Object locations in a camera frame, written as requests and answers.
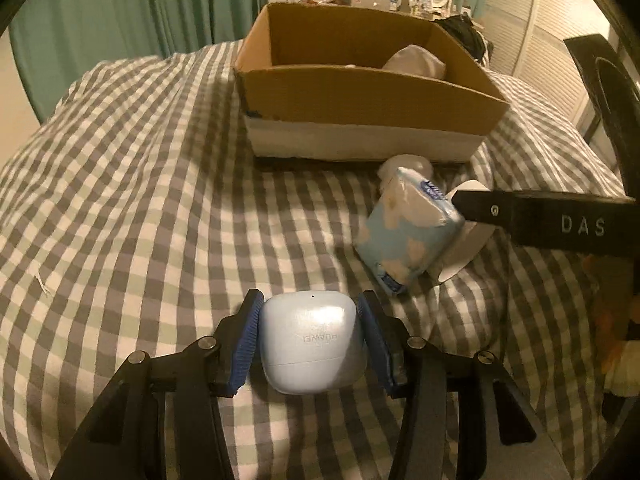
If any teal curtain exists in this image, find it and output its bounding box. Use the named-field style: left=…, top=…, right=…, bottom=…
left=9, top=0, right=269, bottom=123

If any light blue earbuds case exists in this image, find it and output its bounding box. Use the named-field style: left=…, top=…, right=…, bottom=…
left=259, top=291, right=364, bottom=395

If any small white plastic container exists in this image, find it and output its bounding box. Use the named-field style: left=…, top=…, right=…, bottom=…
left=378, top=154, right=434, bottom=182

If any blue tissue pack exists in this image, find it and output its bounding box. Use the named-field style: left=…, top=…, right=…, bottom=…
left=354, top=167, right=466, bottom=295

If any white tape roll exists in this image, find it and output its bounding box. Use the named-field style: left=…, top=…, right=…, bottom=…
left=431, top=179, right=497, bottom=287

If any dark clothing pile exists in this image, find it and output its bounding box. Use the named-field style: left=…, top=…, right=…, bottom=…
left=436, top=13, right=495, bottom=65

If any cardboard box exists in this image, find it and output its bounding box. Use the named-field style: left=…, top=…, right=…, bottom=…
left=232, top=2, right=511, bottom=164

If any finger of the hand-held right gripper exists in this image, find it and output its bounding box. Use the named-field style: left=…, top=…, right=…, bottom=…
left=452, top=188, right=517, bottom=247

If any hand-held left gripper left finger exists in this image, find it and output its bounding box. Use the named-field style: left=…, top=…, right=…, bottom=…
left=50, top=289, right=265, bottom=480

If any orange plush toy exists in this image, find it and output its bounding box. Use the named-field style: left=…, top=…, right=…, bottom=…
left=582, top=254, right=640, bottom=397

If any white louvered wardrobe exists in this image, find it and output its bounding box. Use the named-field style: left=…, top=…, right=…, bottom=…
left=482, top=0, right=613, bottom=133

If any white bundle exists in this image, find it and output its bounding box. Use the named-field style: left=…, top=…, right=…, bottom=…
left=382, top=44, right=448, bottom=80

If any checked blanket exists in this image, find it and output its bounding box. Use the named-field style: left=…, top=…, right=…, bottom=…
left=0, top=39, right=632, bottom=480

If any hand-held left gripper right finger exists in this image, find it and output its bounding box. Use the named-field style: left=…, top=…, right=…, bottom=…
left=357, top=290, right=571, bottom=480

